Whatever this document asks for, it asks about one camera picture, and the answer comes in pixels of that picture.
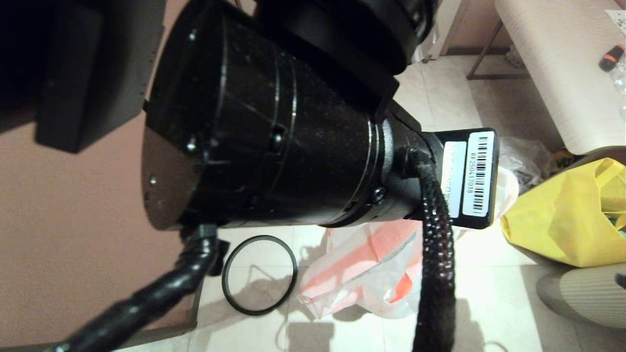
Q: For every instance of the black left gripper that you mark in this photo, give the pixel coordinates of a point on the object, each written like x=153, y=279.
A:
x=469, y=176

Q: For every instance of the used white pink trash bag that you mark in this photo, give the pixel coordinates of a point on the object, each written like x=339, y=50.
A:
x=508, y=195

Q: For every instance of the fresh white pink trash bag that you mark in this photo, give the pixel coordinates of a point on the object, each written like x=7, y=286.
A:
x=352, y=274

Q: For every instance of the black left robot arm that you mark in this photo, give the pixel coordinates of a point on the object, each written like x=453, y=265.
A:
x=269, y=137

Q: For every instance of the clear crumpled plastic bag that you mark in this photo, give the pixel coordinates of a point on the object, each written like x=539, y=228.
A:
x=528, y=156

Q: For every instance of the yellow shopping bag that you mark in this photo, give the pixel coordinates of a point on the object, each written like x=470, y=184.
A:
x=552, y=225

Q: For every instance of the green printed package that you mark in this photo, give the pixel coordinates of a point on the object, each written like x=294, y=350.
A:
x=563, y=157

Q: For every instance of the small grey patterned object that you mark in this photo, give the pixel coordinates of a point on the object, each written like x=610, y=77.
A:
x=513, y=57

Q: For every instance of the white door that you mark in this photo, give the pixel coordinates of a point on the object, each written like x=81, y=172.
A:
x=447, y=29

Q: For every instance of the grey ribbed stool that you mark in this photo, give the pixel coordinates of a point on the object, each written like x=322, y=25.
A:
x=587, y=293

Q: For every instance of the black orange marker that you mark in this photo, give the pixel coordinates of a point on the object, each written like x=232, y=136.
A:
x=612, y=57

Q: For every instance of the white printed paper sheet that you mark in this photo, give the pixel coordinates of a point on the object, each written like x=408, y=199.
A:
x=617, y=19

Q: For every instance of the dark metal table frame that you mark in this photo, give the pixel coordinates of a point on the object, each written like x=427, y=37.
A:
x=481, y=54

